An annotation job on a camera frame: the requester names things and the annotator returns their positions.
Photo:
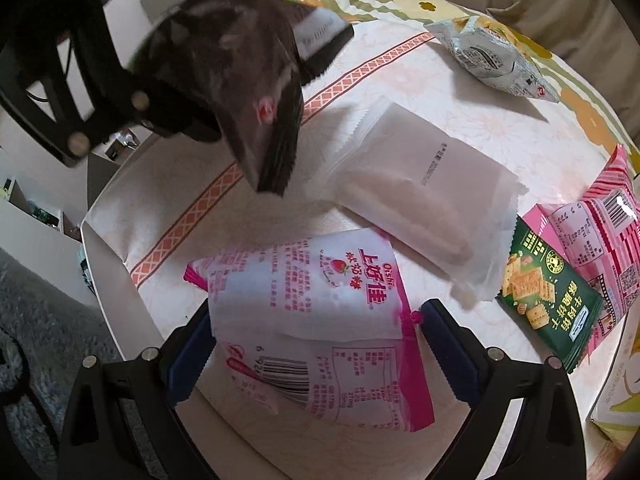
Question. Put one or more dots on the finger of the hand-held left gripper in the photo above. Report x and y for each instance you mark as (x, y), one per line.
(150, 110)

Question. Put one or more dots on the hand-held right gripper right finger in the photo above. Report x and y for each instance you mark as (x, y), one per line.
(450, 355)

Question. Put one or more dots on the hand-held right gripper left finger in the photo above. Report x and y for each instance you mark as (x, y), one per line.
(187, 360)

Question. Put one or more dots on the dark brown snack packet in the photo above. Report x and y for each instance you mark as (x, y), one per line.
(225, 75)

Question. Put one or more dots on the white magenta snack packet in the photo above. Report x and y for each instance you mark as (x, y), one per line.
(325, 310)

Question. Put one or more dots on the green cardboard box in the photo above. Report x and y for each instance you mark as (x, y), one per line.
(620, 395)

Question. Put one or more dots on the green cracker snack packet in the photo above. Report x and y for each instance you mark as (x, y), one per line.
(545, 290)

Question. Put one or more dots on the grey shaggy rug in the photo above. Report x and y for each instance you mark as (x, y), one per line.
(45, 320)

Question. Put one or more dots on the translucent white snack packet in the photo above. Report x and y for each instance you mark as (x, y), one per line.
(425, 200)

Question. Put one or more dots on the white shelf unit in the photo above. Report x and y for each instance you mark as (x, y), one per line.
(35, 230)

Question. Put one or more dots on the pink striped snack packet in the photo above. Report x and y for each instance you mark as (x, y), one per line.
(600, 230)

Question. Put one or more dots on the floral striped blanket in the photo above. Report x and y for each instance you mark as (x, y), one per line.
(575, 95)

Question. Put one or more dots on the grey cracker snack packet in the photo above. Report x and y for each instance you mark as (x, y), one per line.
(490, 57)

